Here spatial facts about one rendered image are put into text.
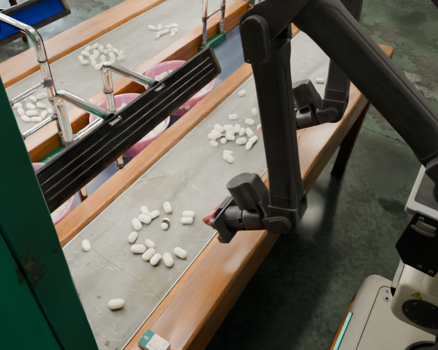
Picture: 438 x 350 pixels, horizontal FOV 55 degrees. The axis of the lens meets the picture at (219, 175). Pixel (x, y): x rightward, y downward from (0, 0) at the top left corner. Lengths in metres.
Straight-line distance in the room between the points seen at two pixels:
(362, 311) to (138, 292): 0.89
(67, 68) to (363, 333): 1.47
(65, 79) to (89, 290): 0.92
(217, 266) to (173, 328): 0.19
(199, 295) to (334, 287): 1.08
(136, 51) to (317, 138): 0.86
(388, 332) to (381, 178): 1.12
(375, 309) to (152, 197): 0.91
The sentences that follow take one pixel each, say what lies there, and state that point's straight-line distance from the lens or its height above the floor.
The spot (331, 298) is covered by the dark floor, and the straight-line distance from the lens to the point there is 2.00.
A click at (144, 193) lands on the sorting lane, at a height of 0.74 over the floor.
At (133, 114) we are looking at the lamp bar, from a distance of 0.95.
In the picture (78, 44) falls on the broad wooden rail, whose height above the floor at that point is 0.76.
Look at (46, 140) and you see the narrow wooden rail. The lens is 1.45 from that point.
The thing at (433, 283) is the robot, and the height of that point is 0.84.
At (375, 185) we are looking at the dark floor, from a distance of 2.51.
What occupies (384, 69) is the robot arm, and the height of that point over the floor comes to 1.37.
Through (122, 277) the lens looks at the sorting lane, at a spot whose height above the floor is 0.74.
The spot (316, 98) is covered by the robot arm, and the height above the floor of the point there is 1.03.
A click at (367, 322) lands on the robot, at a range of 1.66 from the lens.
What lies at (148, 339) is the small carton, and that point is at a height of 0.78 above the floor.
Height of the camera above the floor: 1.68
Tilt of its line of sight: 46 degrees down
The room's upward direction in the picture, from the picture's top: 5 degrees clockwise
